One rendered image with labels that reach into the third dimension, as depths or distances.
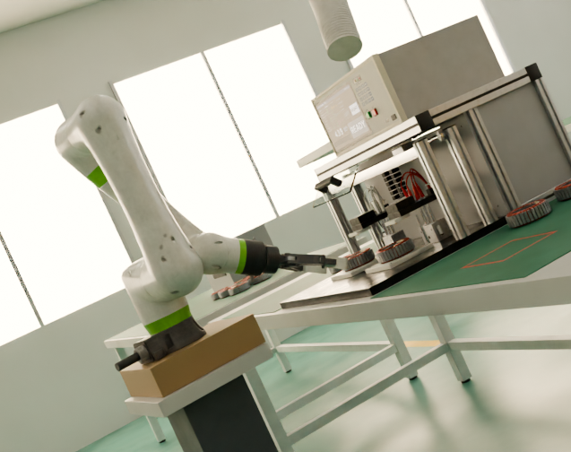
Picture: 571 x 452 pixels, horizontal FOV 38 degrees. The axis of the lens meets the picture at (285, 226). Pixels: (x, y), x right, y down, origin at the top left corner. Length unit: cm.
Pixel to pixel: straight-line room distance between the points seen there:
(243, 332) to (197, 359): 14
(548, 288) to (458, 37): 118
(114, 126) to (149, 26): 546
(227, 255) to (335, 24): 182
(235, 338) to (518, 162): 91
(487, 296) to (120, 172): 91
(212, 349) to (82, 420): 480
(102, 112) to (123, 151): 10
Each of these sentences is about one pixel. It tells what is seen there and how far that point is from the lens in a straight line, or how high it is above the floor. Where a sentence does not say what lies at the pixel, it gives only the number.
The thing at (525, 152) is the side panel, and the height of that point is 90.
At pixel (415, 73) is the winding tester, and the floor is 123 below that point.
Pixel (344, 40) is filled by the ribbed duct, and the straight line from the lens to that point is 367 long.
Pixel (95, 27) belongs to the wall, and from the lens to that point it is 734.
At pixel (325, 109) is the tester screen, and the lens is 262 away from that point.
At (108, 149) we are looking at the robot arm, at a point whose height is 134.
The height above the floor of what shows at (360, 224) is 90.
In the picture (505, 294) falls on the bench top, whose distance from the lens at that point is 155.
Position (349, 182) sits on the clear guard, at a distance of 210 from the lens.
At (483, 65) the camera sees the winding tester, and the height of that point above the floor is 117.
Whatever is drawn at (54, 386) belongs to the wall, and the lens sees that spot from 679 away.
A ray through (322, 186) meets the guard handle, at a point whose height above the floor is 105.
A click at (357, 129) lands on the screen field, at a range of 250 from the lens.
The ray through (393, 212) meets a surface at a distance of 235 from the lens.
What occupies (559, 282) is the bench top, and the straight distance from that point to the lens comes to 143.
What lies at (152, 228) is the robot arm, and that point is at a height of 113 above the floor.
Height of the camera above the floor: 104
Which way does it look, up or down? 1 degrees down
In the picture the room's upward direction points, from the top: 25 degrees counter-clockwise
